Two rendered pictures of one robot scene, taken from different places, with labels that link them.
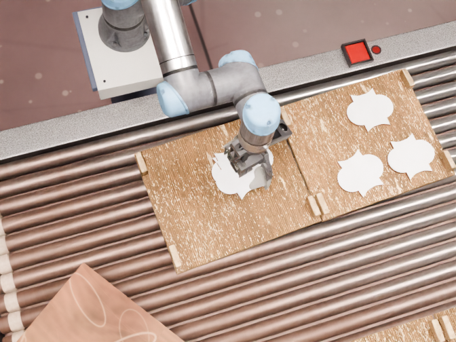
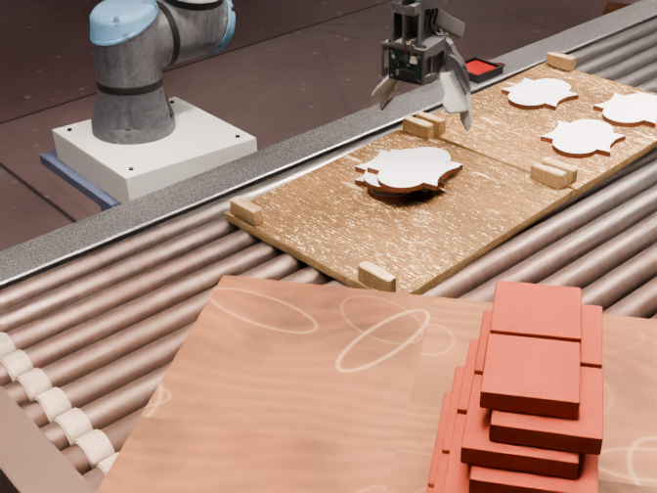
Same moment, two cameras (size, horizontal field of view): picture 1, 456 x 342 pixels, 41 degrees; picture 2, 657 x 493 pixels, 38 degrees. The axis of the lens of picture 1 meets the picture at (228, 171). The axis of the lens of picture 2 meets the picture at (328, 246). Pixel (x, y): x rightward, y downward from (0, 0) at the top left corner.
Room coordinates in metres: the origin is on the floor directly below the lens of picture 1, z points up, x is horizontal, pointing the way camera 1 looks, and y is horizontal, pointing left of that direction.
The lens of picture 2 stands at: (-0.74, 0.33, 1.66)
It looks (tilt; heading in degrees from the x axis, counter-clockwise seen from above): 32 degrees down; 350
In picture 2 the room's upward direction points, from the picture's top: 2 degrees counter-clockwise
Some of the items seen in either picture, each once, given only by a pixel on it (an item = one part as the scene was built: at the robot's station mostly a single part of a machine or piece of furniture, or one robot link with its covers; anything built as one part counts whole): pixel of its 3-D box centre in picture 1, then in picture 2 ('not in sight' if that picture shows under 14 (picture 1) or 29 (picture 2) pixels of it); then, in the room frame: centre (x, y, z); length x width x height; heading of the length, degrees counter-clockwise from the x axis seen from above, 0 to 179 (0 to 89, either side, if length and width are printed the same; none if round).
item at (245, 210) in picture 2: (141, 163); (245, 210); (0.52, 0.23, 0.95); 0.06 x 0.02 x 0.03; 33
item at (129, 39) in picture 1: (123, 20); (131, 103); (0.92, 0.39, 0.97); 0.15 x 0.15 x 0.10
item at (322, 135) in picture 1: (364, 142); (558, 120); (0.74, -0.36, 0.93); 0.41 x 0.35 x 0.02; 123
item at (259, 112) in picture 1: (259, 118); not in sight; (0.54, -0.04, 1.35); 0.09 x 0.08 x 0.11; 32
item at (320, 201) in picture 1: (321, 204); (558, 170); (0.52, -0.27, 0.95); 0.06 x 0.02 x 0.03; 33
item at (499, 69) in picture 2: (357, 53); (476, 69); (1.02, -0.30, 0.92); 0.08 x 0.08 x 0.02; 29
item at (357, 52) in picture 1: (357, 53); (476, 70); (1.02, -0.30, 0.92); 0.06 x 0.06 x 0.01; 29
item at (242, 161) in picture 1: (248, 149); (417, 35); (0.53, -0.04, 1.19); 0.09 x 0.08 x 0.12; 134
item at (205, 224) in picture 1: (226, 187); (400, 204); (0.52, -0.01, 0.93); 0.41 x 0.35 x 0.02; 123
